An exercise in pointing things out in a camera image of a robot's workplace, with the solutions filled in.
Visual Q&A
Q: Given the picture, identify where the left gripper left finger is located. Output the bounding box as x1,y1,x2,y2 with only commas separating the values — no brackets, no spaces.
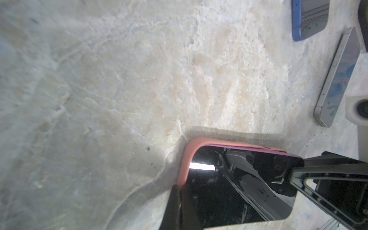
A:
159,185,180,230

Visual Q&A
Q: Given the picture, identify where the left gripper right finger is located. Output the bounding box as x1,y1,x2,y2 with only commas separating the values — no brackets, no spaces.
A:
182,184,203,230

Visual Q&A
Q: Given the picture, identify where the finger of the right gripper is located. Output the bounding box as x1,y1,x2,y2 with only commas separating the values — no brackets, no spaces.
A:
289,151,368,230

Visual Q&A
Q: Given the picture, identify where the purple-edged black phone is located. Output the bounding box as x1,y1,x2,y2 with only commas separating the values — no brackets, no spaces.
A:
186,146,304,228

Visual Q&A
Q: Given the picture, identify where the pink phone case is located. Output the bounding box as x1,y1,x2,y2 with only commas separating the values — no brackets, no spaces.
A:
176,137,291,190

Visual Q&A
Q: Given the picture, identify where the grey-edged black phone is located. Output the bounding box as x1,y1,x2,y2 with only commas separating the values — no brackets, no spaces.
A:
313,27,361,127

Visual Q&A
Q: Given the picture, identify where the blue-edged black phone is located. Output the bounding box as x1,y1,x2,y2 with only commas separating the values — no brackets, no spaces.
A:
291,0,330,41

